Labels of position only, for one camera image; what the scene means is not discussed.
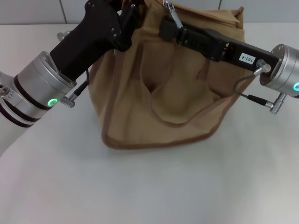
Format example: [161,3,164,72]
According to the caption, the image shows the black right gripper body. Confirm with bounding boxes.
[202,28,280,73]

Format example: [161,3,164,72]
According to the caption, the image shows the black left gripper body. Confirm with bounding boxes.
[50,0,122,80]

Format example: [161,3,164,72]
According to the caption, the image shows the silver metal zipper pull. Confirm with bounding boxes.
[163,0,185,30]

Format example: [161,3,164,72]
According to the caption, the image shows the khaki canvas food bag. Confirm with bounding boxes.
[88,0,245,154]

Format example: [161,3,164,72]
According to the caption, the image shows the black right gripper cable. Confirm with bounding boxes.
[233,59,287,115]

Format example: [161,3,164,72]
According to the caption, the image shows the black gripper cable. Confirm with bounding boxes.
[233,59,287,115]
[60,69,91,108]

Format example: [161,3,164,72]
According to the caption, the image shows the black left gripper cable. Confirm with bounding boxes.
[60,69,91,108]

